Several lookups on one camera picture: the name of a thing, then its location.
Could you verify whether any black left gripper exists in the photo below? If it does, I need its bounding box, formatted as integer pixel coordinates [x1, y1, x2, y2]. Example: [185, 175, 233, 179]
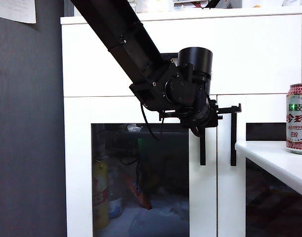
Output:
[159, 97, 242, 137]

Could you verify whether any black vertical door handle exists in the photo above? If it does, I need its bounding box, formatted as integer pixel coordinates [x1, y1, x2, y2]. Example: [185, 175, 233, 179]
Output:
[230, 112, 238, 167]
[200, 127, 207, 166]

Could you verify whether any red white beverage can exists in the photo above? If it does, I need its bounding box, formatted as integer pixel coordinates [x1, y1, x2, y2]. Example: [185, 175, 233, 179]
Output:
[286, 83, 302, 156]

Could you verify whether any white glass-panel cabinet door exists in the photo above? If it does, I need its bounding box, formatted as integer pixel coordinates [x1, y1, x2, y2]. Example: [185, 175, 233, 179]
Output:
[63, 96, 217, 237]
[217, 94, 302, 237]

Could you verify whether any white cabinet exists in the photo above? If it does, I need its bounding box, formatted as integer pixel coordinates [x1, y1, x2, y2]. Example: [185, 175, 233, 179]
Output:
[60, 7, 302, 237]

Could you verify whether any wide white drawer front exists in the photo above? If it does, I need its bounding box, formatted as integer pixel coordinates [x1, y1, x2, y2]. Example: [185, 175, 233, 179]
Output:
[62, 21, 302, 97]

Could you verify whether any orange snack packet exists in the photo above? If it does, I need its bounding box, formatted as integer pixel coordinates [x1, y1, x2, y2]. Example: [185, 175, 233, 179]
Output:
[125, 175, 152, 210]

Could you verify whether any black slanted object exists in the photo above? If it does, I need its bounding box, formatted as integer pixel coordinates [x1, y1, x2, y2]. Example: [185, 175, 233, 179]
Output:
[202, 0, 222, 9]

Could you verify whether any white teal printed box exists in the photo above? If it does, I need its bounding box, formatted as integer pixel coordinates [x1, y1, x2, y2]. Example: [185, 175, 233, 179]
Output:
[173, 0, 208, 10]

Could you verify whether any translucent white plastic bag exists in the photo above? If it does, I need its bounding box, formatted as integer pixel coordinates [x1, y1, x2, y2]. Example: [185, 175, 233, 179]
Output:
[136, 0, 173, 13]

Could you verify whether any clear pump sanitizer bottle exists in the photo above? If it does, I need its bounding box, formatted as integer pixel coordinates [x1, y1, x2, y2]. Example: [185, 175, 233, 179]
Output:
[108, 190, 123, 219]

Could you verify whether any yellow detergent bottle green cap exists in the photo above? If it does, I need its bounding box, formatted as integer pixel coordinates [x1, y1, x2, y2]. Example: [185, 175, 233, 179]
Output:
[92, 160, 110, 230]

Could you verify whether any white paper sheet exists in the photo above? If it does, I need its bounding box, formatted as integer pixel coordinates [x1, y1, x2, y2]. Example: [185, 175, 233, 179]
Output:
[0, 0, 37, 25]

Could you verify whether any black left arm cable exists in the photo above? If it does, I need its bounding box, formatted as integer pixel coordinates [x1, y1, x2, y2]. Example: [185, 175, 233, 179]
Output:
[140, 101, 164, 141]

